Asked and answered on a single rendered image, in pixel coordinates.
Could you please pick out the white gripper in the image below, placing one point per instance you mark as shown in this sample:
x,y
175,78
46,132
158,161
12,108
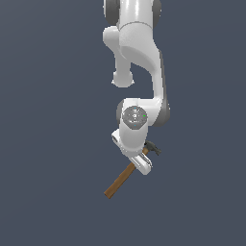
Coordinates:
x,y
141,161

